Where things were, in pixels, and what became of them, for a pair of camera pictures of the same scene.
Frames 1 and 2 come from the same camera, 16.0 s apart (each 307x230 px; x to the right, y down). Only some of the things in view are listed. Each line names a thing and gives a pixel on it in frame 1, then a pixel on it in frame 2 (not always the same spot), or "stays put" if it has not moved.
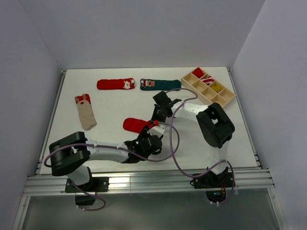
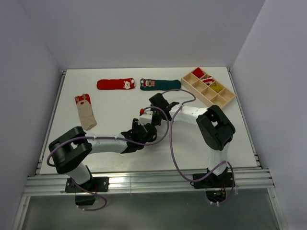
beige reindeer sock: [88, 119] stays put
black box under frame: [84, 200] stays put
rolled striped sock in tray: [208, 80] stays put
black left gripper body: [143, 135] to [135, 126]
